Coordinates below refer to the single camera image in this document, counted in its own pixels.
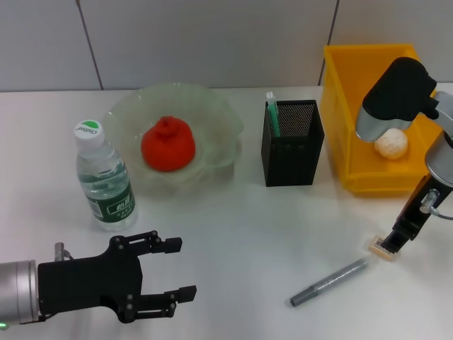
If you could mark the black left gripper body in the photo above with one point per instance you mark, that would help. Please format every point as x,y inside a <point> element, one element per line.
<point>85,283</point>

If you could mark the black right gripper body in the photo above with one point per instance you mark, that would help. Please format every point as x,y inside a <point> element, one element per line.
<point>421,205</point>

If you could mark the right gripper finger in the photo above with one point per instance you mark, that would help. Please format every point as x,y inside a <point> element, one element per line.
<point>410,233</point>
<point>393,241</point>

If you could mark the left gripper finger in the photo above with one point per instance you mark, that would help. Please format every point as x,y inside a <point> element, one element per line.
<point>173,246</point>
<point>185,294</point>

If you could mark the beige eraser with barcode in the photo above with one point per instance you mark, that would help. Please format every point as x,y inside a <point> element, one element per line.
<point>377,248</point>

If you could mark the white paper ball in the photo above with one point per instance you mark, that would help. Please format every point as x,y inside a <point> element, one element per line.
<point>393,148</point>

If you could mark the water bottle with green label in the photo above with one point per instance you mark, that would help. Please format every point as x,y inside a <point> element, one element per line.
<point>106,177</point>

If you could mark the orange fruit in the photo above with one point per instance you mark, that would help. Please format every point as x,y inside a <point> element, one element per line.
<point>168,145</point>

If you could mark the green utility knife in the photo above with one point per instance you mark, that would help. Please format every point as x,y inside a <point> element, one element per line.
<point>274,117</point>

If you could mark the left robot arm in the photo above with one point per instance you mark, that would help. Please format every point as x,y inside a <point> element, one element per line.
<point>17,294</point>

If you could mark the grey marker pen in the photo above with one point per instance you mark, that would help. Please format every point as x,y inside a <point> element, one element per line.
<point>329,280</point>

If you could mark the black mesh pen holder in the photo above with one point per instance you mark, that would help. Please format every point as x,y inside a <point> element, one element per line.
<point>292,159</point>

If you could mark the clear glass fruit plate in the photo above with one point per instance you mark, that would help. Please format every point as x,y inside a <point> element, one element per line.
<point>219,117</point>

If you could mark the yellow plastic storage bin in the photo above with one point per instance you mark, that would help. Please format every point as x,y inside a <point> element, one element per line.
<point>339,106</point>

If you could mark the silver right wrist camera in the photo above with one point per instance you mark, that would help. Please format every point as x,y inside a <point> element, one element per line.
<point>396,95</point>

